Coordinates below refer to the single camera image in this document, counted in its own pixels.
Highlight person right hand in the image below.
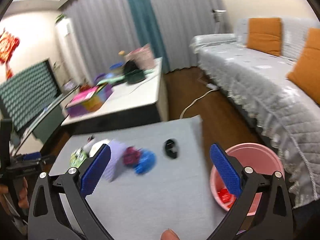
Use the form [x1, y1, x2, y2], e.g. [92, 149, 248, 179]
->
[160, 229, 180, 240]

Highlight teal curtain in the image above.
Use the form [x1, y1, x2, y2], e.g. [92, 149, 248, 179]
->
[127, 0, 170, 73]

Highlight dark green oval basket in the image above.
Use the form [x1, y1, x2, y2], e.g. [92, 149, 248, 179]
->
[125, 69, 146, 85]

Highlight blue plastic bag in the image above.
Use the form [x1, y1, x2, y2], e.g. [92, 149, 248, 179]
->
[135, 149, 156, 175]

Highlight near orange cushion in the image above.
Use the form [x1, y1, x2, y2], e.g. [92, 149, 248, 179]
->
[286, 28, 320, 105]

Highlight white power cable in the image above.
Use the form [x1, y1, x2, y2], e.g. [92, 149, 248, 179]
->
[179, 73, 220, 119]

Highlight grey curtains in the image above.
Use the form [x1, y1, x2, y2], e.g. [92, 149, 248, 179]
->
[61, 0, 231, 80]

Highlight white floor lamp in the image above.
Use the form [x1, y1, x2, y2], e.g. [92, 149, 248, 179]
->
[212, 9, 226, 34]

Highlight white air conditioner tower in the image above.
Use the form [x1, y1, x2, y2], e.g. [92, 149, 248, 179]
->
[55, 18, 87, 85]

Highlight pink fabric basket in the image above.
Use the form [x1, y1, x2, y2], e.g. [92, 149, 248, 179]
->
[124, 44, 156, 70]

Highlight white top coffee table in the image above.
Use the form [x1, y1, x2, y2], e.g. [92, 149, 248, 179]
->
[61, 57, 169, 134]

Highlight black strap band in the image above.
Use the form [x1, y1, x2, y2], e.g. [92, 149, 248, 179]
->
[164, 139, 178, 159]

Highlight red wall ornament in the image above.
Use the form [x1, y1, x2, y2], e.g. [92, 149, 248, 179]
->
[0, 29, 20, 80]

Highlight green snack packet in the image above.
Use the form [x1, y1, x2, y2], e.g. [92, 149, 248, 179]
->
[70, 148, 88, 168]

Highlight colourful gift box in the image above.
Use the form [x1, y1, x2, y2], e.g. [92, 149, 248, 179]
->
[65, 83, 113, 118]

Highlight purple foam net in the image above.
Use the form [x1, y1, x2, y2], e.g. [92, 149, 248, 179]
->
[103, 140, 127, 182]

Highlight far orange cushion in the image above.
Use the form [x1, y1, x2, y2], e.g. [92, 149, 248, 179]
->
[247, 17, 282, 56]

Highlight magenta patterned wrapper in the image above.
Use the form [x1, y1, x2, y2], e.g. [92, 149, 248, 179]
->
[123, 146, 141, 167]

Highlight large red plastic bag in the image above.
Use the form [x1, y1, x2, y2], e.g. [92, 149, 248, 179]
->
[217, 187, 236, 205]

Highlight grey quilted sofa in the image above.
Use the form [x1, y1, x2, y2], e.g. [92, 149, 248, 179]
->
[190, 17, 319, 207]

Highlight black red snack wrapper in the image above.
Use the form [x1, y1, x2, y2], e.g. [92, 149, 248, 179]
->
[87, 135, 95, 142]

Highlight person left hand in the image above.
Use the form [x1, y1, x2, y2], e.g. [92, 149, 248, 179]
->
[0, 178, 29, 215]

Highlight pink plastic trash bin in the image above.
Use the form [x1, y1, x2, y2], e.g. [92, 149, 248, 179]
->
[209, 142, 285, 216]

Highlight orange cushion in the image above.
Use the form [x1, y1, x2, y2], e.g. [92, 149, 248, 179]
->
[247, 17, 282, 56]
[286, 28, 320, 105]

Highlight stacked blue bowls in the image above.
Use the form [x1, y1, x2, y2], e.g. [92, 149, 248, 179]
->
[109, 62, 125, 75]

